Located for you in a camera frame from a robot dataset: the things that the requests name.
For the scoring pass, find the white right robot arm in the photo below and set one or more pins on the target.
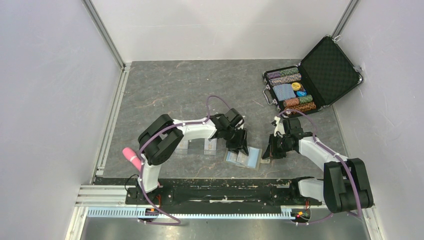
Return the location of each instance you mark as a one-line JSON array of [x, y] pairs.
[[345, 185]]

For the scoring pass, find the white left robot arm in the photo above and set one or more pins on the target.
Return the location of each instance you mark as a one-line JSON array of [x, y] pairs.
[[159, 141]]

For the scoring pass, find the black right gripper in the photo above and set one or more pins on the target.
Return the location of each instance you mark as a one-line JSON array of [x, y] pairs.
[[271, 151]]

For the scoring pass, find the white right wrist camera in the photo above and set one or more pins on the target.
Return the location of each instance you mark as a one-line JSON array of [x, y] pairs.
[[278, 127]]

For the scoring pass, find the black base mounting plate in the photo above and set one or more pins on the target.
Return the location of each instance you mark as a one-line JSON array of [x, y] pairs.
[[227, 196]]

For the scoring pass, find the clear acrylic card box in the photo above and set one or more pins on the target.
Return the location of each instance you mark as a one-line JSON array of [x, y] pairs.
[[210, 147], [182, 148]]

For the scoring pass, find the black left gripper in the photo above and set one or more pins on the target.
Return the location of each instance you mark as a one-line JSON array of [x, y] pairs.
[[238, 144]]

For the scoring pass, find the poker chips in case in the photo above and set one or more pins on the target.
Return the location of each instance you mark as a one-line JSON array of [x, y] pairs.
[[288, 88]]

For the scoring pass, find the black poker chip case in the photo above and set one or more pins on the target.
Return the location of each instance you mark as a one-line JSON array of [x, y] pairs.
[[330, 73]]

